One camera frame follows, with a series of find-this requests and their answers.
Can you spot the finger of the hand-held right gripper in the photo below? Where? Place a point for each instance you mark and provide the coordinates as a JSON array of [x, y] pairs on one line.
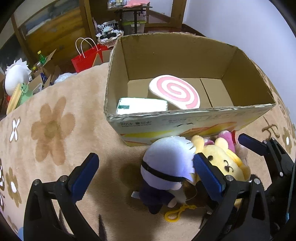
[[252, 144]]

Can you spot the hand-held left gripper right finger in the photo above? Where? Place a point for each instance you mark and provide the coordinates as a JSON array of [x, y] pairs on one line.
[[208, 178]]

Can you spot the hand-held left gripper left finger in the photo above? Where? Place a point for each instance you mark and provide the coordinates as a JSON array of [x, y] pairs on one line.
[[85, 176]]

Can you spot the yellow bear plush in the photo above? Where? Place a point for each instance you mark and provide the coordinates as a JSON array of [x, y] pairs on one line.
[[222, 160]]

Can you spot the pink plush toy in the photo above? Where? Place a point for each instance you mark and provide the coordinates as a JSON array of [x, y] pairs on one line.
[[227, 139]]

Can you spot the white-haired doll plush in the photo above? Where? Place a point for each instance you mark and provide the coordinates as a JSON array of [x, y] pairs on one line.
[[166, 157]]

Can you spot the printed cardboard box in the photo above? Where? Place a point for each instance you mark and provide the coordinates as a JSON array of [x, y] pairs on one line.
[[185, 125]]

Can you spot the beige floral blanket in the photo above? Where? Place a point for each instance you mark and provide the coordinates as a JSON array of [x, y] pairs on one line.
[[69, 139]]

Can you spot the white green box plush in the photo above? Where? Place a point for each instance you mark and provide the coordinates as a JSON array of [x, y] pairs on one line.
[[143, 105]]

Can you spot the pink swirl round cushion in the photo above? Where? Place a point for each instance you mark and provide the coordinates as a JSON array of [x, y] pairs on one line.
[[173, 89]]

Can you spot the pale fluffy plush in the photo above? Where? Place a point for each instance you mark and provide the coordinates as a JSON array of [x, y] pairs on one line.
[[64, 77]]

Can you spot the green frog plush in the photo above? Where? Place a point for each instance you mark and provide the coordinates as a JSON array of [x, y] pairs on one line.
[[24, 92]]

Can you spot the open brown cardboard box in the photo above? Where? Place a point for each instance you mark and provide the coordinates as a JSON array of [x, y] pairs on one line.
[[49, 69]]

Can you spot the red paper bag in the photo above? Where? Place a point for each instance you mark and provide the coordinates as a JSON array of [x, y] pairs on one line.
[[85, 61]]

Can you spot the large white-haired plush head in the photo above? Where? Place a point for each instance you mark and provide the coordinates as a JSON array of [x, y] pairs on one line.
[[16, 76]]

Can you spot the green bottle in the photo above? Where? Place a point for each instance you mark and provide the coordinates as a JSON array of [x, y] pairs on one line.
[[42, 58]]

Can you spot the lace-trimmed basket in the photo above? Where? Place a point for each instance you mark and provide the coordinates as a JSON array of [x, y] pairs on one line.
[[108, 41]]

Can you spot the wooden wardrobe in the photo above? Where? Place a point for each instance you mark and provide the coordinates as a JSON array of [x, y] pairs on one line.
[[53, 34]]

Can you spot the translucent storage bin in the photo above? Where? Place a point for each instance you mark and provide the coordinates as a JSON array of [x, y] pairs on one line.
[[134, 23]]

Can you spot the small side table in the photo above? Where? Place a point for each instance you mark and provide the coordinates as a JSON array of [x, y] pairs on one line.
[[136, 11]]

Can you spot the pink cloth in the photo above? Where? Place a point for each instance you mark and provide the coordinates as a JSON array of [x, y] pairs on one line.
[[137, 2]]

